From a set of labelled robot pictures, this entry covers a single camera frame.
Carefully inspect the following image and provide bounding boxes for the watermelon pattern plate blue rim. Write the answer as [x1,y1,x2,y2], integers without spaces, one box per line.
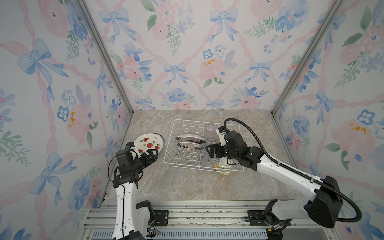
[134,133,165,155]

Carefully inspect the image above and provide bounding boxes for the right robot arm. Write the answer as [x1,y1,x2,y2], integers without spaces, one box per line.
[206,131,343,233]

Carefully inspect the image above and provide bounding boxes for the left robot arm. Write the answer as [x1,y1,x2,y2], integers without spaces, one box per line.
[112,149,159,240]

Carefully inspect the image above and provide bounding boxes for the white plate in rack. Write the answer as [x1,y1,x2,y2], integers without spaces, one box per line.
[177,142,205,150]

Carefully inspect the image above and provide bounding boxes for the clear faceted glass front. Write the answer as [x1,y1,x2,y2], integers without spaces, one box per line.
[202,157,216,168]

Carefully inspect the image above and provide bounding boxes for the clear faceted glass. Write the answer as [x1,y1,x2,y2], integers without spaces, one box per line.
[202,157,216,168]
[205,125,216,132]

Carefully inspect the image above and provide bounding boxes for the clear faceted glass back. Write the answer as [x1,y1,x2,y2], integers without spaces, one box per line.
[205,125,216,132]

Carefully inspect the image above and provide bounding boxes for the blue yellow patterned bowl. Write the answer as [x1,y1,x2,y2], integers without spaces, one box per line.
[215,158,234,176]

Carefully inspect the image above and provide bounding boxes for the white plate dark underside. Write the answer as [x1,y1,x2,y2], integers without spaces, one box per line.
[175,135,207,144]

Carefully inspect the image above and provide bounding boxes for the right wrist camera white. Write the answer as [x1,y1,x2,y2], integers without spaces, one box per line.
[216,126,230,147]

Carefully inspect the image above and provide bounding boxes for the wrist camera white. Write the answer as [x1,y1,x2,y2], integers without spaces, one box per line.
[125,142,139,154]
[216,126,230,147]

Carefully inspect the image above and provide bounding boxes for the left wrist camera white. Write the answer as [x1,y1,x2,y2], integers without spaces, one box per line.
[125,142,139,154]

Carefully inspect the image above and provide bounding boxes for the white wire dish rack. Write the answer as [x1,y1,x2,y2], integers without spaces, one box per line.
[164,119,244,173]

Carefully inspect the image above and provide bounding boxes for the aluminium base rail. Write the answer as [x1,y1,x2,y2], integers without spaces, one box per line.
[79,200,341,240]

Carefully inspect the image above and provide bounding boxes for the black corrugated cable conduit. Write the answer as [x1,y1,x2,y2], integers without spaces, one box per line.
[223,117,363,223]

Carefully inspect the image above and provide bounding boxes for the left aluminium corner post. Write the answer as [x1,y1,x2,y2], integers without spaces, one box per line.
[73,0,134,115]

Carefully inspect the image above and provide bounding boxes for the aluminium corner post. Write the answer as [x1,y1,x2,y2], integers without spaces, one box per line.
[269,0,345,118]
[73,0,134,115]

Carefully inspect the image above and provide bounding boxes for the right aluminium corner post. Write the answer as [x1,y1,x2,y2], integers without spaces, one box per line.
[269,0,345,118]

